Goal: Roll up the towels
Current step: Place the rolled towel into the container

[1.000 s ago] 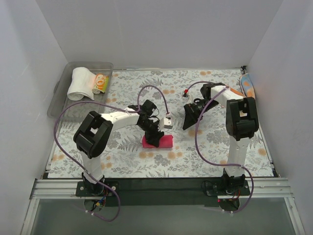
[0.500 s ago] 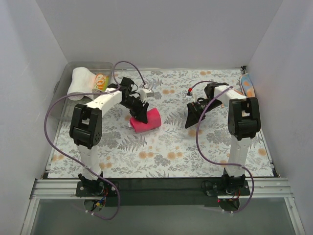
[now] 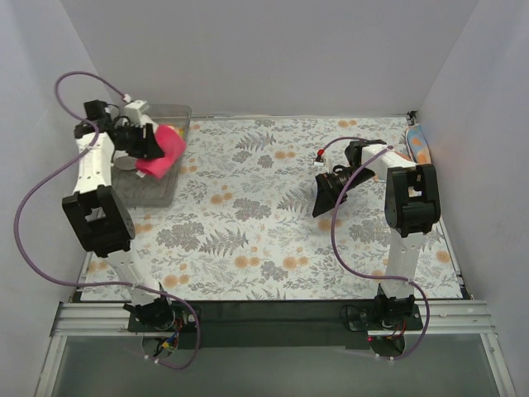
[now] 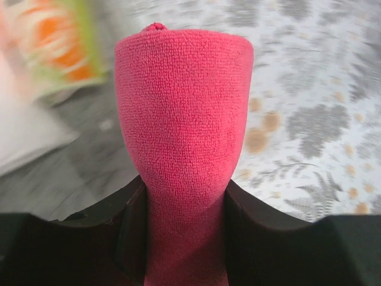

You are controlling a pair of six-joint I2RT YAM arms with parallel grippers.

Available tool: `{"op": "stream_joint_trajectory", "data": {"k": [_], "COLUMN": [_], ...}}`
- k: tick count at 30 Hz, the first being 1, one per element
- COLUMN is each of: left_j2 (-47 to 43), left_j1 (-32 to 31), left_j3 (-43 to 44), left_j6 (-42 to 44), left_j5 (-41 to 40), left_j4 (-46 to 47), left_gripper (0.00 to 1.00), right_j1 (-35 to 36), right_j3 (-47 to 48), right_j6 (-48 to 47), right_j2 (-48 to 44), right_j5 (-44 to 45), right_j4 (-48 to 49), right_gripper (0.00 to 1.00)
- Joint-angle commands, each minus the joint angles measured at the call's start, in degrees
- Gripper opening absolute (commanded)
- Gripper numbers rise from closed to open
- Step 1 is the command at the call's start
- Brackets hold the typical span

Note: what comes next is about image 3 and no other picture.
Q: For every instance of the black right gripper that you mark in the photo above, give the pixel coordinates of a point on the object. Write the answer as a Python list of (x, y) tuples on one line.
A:
[(331, 187)]

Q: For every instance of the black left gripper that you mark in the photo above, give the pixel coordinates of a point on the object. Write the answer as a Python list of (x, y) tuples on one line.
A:
[(138, 141)]

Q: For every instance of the red microfiber towel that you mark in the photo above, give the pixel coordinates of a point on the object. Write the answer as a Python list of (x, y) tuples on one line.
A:
[(172, 145)]

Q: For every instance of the orange blue patterned towel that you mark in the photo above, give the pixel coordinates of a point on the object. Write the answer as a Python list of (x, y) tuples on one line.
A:
[(417, 144)]

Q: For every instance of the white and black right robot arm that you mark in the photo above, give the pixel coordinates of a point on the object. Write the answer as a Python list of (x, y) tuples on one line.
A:
[(411, 209)]

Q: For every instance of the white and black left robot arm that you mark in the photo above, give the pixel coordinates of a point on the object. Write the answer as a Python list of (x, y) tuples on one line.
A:
[(100, 219)]

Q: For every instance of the white rolled towel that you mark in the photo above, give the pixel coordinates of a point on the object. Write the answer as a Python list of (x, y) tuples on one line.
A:
[(123, 161)]

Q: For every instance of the orange patterned rolled towel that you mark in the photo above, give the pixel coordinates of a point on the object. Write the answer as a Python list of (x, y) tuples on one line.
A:
[(181, 131)]

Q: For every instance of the clear grey plastic tray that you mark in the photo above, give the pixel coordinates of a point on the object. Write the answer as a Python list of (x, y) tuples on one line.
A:
[(136, 190)]

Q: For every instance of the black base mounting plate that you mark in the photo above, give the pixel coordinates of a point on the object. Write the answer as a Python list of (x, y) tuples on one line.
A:
[(297, 323)]

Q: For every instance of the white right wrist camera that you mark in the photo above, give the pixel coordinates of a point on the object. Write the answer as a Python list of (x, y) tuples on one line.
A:
[(323, 162)]

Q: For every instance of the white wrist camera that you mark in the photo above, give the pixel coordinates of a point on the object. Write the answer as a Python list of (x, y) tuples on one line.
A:
[(135, 111), (323, 162)]

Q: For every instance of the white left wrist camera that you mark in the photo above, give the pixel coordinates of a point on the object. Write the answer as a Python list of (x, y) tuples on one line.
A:
[(135, 111)]

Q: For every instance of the aluminium frame rail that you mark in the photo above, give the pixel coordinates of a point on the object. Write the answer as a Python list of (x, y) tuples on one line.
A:
[(447, 317)]

